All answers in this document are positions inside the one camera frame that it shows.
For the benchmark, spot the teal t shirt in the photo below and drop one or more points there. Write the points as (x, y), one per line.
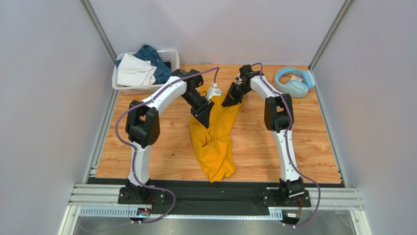
(148, 53)

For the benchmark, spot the white t shirt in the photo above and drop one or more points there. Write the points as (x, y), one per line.
(134, 72)

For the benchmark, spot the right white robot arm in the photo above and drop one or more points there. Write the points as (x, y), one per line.
(278, 119)

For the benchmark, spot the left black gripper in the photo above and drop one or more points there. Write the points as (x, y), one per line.
(203, 118)

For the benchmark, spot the yellow t shirt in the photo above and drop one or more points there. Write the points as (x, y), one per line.
(213, 146)

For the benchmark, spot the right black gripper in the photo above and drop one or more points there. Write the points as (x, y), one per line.
(236, 92)

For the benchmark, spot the white slotted cable duct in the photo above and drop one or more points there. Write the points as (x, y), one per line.
(136, 212)

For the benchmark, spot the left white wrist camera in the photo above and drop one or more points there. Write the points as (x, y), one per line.
(212, 91)

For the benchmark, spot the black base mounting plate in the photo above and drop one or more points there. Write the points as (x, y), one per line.
(209, 208)

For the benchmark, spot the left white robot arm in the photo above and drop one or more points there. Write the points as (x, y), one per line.
(143, 128)

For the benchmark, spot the aluminium frame rail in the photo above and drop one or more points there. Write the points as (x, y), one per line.
(320, 198)

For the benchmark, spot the white plastic laundry basket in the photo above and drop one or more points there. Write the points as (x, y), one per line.
(167, 55)

